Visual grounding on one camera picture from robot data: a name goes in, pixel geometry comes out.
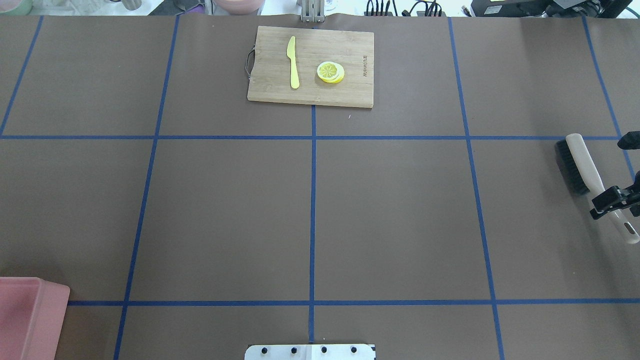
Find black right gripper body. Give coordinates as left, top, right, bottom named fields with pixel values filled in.
left=617, top=131, right=640, bottom=217

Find beige hand brush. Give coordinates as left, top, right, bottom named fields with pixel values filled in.
left=554, top=133, right=640, bottom=244

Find pink plastic bin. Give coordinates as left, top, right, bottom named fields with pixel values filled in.
left=0, top=276, right=70, bottom=360

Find yellow lemon slices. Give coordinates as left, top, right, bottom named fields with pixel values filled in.
left=316, top=61, right=346, bottom=84

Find yellow toy knife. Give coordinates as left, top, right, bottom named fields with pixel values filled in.
left=286, top=35, right=300, bottom=89

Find bamboo cutting board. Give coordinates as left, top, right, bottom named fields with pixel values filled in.
left=247, top=25, right=375, bottom=109

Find pink bowl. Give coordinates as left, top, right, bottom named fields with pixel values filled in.
left=212, top=0, right=265, bottom=15

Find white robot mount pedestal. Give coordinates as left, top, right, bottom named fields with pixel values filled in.
left=244, top=343, right=377, bottom=360

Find aluminium frame post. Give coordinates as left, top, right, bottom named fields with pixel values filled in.
left=296, top=0, right=326, bottom=23

